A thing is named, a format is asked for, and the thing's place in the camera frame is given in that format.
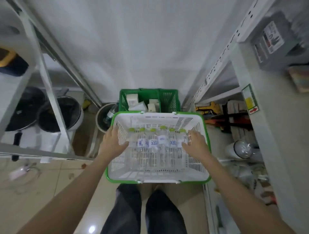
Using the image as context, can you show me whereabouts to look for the person's left hand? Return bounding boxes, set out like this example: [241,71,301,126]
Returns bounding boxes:
[98,126,130,164]

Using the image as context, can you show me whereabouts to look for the person's right hand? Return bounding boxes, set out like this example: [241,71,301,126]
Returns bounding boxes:
[181,130,211,162]

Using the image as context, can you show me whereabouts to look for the row of water bottles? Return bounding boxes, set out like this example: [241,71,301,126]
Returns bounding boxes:
[126,125,190,175]

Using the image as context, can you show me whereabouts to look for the white basket green rim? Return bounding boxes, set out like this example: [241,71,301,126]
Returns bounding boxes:
[105,111,212,185]

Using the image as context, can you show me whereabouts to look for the person's left forearm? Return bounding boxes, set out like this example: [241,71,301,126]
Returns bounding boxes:
[16,154,121,234]

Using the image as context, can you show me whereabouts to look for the person's right forearm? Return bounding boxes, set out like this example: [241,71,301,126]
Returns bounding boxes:
[205,154,297,234]

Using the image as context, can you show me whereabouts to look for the person's left leg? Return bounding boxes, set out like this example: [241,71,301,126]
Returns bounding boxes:
[100,184,142,234]

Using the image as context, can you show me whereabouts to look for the person's leg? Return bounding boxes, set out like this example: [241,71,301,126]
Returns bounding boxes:
[100,184,142,234]
[145,189,188,234]

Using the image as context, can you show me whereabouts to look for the green bordered shelf tag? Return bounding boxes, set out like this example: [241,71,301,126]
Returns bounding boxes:
[241,84,261,116]

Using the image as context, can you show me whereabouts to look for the person's right leg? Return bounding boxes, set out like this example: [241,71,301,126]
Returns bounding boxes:
[145,189,188,234]

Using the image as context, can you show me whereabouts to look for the white bucket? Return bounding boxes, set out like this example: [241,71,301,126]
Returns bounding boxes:
[95,103,119,133]

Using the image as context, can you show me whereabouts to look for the small clear plastic flask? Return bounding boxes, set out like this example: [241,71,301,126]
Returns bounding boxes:
[104,104,119,124]

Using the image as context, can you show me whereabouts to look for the yellow power drill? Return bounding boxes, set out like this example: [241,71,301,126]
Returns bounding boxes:
[194,101,223,117]

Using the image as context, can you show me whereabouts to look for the clear plastic roll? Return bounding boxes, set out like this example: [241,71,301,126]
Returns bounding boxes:
[225,140,254,160]

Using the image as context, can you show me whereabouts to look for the white carton box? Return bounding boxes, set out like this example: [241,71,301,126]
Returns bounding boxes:
[128,102,148,112]
[126,93,139,108]
[147,98,161,113]

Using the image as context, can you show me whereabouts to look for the green plastic crate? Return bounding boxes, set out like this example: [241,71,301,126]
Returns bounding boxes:
[119,88,181,114]

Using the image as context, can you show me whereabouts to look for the steel cooking pot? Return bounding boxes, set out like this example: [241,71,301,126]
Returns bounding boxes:
[37,96,84,133]

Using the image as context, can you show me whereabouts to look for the grey metal storage rack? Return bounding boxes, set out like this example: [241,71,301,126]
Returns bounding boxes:
[181,0,309,234]
[0,0,104,162]

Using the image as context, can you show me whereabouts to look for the black cooking pot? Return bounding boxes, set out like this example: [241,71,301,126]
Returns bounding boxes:
[5,86,49,132]

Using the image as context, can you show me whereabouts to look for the colourful sponge pack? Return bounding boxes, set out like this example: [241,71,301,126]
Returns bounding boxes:
[288,65,309,94]

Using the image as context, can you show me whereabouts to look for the grey plastic container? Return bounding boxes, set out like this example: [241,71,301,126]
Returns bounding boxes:
[250,11,309,72]

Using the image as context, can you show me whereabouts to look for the yellow black tool case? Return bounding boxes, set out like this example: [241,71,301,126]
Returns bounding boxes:
[0,48,29,77]

